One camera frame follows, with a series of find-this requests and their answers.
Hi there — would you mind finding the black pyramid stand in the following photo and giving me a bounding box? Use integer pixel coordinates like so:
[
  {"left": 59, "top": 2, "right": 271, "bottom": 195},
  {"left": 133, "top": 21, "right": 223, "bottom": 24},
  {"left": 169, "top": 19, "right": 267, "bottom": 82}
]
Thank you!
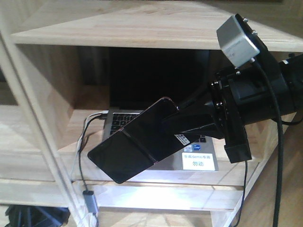
[{"left": 5, "top": 205, "right": 71, "bottom": 227}]

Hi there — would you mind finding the wooden shelf unit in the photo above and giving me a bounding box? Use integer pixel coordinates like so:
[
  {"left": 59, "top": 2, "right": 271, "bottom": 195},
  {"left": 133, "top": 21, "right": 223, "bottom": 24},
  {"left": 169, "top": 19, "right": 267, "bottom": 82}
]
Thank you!
[{"left": 0, "top": 0, "right": 303, "bottom": 226}]

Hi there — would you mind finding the white laptop cable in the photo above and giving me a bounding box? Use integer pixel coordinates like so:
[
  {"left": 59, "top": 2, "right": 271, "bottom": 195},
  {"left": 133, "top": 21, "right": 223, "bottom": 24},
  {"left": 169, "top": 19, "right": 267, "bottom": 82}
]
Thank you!
[{"left": 71, "top": 110, "right": 109, "bottom": 227}]

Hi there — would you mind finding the grey usb hub adapter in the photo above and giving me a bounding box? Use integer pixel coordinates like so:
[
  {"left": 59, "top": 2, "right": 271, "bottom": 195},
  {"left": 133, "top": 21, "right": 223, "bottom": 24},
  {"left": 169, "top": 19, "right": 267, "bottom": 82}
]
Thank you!
[{"left": 82, "top": 190, "right": 98, "bottom": 214}]

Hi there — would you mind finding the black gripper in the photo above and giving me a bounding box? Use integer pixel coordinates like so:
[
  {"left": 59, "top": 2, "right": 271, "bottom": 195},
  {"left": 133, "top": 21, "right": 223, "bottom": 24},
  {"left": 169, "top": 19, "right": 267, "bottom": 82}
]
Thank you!
[{"left": 162, "top": 14, "right": 288, "bottom": 163}]

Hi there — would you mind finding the black left laptop cable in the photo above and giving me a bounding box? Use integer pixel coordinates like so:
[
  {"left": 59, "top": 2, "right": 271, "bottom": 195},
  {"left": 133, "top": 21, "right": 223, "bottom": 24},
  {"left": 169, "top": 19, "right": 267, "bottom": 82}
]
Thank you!
[{"left": 79, "top": 114, "right": 108, "bottom": 192}]

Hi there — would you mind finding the white right paper label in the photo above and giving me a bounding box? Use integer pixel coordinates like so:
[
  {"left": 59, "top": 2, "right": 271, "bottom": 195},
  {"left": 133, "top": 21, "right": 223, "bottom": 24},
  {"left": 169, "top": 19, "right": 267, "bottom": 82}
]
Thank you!
[{"left": 182, "top": 152, "right": 216, "bottom": 171}]

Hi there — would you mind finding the black foldable smartphone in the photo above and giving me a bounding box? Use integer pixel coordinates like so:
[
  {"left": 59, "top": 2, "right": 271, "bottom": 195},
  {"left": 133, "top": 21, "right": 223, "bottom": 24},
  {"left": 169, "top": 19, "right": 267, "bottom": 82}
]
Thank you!
[{"left": 87, "top": 97, "right": 190, "bottom": 184}]

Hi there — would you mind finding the black laptop cable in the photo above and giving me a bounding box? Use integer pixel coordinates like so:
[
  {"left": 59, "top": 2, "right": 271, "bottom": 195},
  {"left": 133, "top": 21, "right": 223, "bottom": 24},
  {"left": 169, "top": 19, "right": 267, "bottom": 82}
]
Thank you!
[
  {"left": 228, "top": 160, "right": 249, "bottom": 227},
  {"left": 79, "top": 114, "right": 108, "bottom": 192}
]

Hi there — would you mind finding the black right laptop cable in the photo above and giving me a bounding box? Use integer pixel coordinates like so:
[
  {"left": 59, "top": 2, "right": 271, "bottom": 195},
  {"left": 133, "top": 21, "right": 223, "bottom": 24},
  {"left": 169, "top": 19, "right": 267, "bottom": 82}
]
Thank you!
[{"left": 228, "top": 160, "right": 249, "bottom": 227}]

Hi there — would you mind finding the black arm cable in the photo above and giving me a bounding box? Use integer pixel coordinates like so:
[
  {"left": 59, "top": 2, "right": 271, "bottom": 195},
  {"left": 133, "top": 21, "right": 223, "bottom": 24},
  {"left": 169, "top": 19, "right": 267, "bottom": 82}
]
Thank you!
[{"left": 254, "top": 58, "right": 303, "bottom": 227}]

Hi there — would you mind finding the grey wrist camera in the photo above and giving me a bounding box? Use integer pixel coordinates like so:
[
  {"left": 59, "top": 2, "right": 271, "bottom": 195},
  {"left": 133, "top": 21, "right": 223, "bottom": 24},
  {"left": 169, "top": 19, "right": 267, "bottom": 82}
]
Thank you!
[{"left": 216, "top": 16, "right": 260, "bottom": 68}]

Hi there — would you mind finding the grey laptop computer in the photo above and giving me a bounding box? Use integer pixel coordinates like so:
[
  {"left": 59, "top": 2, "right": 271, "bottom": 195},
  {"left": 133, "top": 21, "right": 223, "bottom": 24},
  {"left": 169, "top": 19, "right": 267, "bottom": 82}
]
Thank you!
[{"left": 102, "top": 48, "right": 217, "bottom": 170}]

